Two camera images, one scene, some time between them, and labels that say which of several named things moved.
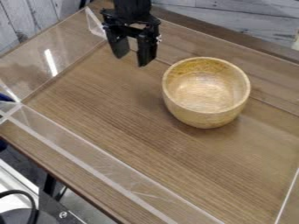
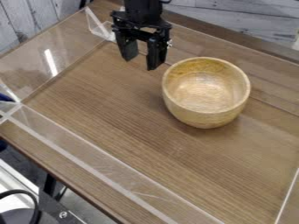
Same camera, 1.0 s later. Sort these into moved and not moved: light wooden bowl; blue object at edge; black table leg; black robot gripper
Moved: black robot gripper
Not moved: black table leg; light wooden bowl; blue object at edge
